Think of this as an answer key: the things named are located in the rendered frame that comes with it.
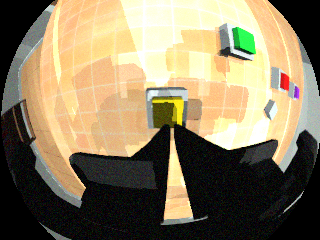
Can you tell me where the purple button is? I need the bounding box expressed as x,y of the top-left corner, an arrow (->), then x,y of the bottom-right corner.
288,81 -> 300,101

